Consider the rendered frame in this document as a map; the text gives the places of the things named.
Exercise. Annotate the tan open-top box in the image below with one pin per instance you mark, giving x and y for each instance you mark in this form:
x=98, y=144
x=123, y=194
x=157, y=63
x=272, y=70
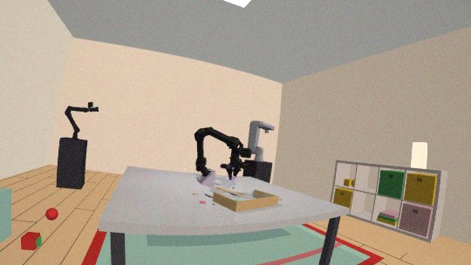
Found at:
x=239, y=200

